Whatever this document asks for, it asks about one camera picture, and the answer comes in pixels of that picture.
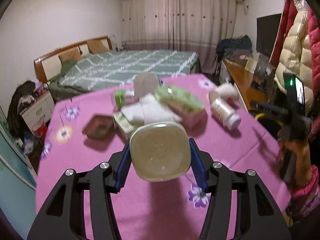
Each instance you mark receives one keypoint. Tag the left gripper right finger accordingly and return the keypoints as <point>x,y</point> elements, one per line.
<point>257,214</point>

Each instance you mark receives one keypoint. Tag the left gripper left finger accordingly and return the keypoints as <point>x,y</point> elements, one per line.
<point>62,215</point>

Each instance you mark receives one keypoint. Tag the white pill bottle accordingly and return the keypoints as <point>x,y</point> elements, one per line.
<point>225,114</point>

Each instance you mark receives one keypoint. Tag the brown square tray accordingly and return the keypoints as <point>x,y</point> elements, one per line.
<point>98,127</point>

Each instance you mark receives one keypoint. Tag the green tissue pack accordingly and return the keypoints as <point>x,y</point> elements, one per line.
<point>183,103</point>

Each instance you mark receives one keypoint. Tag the green paper packet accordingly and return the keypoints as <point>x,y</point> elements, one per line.
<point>122,122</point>

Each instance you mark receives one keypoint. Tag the beige square plastic cup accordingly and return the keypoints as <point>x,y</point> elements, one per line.
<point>160,151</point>

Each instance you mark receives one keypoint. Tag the small green white jar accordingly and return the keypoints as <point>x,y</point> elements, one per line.
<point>119,98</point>

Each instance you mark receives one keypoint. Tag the white tissue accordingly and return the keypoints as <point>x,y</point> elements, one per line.
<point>149,111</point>

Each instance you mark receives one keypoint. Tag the white round bowl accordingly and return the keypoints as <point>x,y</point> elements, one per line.
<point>145,83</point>

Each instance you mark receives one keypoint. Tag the right hand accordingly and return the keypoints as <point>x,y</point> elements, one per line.
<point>301,149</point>

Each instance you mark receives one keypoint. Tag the pink fuzzy sleeve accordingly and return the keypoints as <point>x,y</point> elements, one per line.
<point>306,198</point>

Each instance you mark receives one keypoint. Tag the wooden desk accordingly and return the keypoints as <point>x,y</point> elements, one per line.
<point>242,79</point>

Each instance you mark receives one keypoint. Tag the cream puffer jacket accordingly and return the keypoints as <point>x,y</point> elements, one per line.
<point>295,55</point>

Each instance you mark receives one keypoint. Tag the pink floral tablecloth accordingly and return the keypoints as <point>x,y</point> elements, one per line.
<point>172,209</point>

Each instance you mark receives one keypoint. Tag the black television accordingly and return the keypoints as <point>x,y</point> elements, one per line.
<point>267,29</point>

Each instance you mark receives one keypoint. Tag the white nightstand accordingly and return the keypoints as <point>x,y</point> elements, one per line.
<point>39,112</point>

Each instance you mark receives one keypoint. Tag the dark clothes pile on desk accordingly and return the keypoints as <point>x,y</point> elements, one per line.
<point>232,44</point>

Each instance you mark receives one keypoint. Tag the red jacket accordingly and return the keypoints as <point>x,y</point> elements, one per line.
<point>286,22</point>

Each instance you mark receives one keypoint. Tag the dark clothes on nightstand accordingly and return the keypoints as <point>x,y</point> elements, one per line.
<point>20,100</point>

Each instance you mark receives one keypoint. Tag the pink white curtain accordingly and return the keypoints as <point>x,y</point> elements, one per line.
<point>183,25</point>

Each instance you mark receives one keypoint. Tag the wooden headboard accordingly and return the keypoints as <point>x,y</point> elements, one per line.
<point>49,66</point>

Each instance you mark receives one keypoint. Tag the bed with green quilt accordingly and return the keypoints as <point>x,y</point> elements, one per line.
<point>119,68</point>

